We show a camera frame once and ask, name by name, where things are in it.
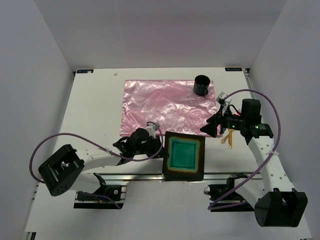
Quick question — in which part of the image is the pink satin rose placemat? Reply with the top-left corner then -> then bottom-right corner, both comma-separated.
120,80 -> 217,137

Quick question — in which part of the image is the blue label corner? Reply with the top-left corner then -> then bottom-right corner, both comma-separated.
224,67 -> 243,72
76,69 -> 94,74

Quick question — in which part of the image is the black mug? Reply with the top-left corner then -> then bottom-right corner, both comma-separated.
193,75 -> 211,96

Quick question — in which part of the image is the green square ceramic plate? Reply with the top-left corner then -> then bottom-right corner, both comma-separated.
162,131 -> 206,182

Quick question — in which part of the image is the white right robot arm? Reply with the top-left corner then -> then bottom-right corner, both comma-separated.
200,97 -> 308,228

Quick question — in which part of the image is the blue label right corner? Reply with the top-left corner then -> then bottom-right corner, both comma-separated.
224,67 -> 243,72

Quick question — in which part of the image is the blue label left corner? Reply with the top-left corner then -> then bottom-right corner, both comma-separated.
76,69 -> 94,74

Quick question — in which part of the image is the gold knife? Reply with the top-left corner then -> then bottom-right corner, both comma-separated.
227,129 -> 234,149

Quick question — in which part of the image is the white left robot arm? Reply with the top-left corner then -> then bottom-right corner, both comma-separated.
38,122 -> 169,200

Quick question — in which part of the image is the small gold spoon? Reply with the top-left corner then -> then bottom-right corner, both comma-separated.
220,133 -> 232,144

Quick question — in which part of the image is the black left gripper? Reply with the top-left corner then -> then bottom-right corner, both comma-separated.
133,135 -> 169,159

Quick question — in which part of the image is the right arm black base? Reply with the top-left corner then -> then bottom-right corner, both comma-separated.
203,176 -> 258,213

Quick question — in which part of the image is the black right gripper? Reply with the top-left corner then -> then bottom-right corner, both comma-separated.
199,105 -> 246,138

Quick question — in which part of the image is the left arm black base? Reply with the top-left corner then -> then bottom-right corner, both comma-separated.
73,181 -> 128,210

